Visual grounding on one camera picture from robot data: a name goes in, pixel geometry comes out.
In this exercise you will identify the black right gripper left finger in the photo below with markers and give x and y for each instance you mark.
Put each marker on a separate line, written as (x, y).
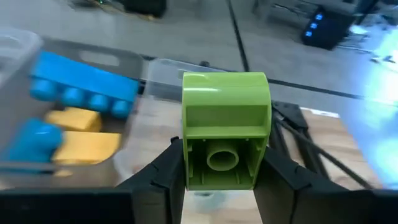
(155, 193)

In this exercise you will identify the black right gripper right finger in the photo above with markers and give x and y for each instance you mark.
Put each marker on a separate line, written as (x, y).
(295, 202)

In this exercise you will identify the large yellow toy brick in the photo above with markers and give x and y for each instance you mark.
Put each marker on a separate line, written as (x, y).
(87, 147)

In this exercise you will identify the orange-yellow toy brick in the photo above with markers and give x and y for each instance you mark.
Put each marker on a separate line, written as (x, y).
(74, 119)

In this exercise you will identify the lime green toy brick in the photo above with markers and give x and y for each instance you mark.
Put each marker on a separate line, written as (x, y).
(224, 93)

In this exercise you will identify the blue figure toy brick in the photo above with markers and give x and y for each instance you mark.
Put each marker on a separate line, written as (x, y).
(34, 140)

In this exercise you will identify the large blue toy brick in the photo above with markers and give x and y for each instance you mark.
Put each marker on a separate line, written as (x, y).
(84, 77)

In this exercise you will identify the dark grey translucent bin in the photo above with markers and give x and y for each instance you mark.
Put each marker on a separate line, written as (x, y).
(124, 62)

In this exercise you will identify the black speaker with blue lights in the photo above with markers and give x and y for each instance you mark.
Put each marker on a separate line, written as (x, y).
(329, 31)

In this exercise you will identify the black equipment box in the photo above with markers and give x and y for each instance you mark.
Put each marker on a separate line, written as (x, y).
(146, 7)

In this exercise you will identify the black aluminium table frame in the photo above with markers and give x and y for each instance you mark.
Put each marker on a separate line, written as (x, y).
(289, 115)

